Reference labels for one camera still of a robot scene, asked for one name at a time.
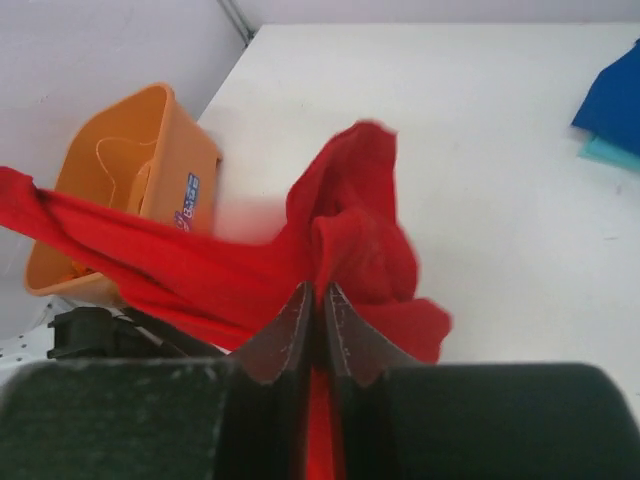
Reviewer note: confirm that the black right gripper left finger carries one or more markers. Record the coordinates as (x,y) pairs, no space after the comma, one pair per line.
(273,404)

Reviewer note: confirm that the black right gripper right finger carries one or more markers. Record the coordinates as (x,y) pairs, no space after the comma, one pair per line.
(359,357)

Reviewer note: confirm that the red t-shirt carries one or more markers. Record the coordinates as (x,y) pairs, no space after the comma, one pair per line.
(340,228)

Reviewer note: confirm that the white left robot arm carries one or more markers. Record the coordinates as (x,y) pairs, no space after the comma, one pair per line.
(95,332)

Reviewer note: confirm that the orange plastic basket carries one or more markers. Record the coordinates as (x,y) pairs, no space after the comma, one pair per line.
(145,155)

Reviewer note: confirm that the teal folded t-shirt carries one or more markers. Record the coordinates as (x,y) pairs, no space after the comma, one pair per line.
(599,150)

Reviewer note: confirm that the blue folded t-shirt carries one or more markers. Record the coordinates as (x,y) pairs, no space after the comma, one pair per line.
(610,109)

